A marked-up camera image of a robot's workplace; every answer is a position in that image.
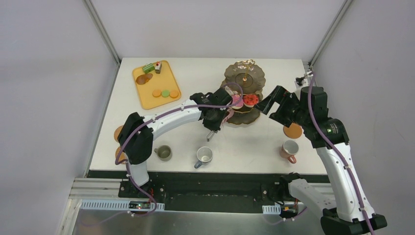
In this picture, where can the green sandwich cookie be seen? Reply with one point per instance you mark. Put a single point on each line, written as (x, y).
(165, 93)

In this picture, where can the pink frosted donut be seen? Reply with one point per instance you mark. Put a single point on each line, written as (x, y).
(237, 101)

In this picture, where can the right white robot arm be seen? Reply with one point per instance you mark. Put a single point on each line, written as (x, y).
(350, 213)

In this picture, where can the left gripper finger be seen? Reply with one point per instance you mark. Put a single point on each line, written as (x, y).
(210, 135)
(223, 120)

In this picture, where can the white cable duct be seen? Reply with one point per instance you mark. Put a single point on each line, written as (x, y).
(121, 205)
(271, 209)

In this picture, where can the blue grey mug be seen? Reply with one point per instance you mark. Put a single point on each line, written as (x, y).
(204, 156)

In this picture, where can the three tier glass stand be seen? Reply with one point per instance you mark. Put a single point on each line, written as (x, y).
(246, 77)

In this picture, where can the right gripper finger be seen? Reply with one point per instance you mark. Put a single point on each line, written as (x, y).
(275, 96)
(282, 115)

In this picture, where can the grey small cup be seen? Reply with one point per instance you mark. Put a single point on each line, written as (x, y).
(163, 152)

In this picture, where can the red strawberry donut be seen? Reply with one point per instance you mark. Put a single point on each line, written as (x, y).
(250, 100)

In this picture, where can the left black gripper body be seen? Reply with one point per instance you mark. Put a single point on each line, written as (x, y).
(223, 98)

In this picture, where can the chocolate cake slice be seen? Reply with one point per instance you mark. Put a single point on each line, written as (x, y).
(158, 66)

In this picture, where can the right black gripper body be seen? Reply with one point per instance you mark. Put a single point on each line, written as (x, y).
(276, 103)

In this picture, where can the right white cable duct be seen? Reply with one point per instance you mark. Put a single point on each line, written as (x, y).
(271, 209)

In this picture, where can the orange sandwich cookie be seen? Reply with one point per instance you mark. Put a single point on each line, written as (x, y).
(174, 94)
(157, 93)

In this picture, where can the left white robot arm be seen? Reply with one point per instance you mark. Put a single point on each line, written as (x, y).
(139, 132)

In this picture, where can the pink handled metal tongs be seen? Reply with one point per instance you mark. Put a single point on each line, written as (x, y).
(236, 105)

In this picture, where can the pink mug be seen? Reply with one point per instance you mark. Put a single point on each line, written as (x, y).
(288, 151)

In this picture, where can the left white cable duct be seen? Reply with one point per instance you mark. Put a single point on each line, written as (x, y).
(121, 205)

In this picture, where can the aluminium frame rail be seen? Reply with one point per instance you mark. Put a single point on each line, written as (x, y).
(94, 188)

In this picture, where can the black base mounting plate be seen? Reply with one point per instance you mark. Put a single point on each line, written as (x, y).
(205, 192)

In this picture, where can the green swiss roll cake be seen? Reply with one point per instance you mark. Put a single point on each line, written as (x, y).
(148, 68)

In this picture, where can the orange round coaster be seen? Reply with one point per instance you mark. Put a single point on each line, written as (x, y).
(294, 131)

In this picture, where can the yellow serving tray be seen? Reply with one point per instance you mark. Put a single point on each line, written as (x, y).
(163, 81)

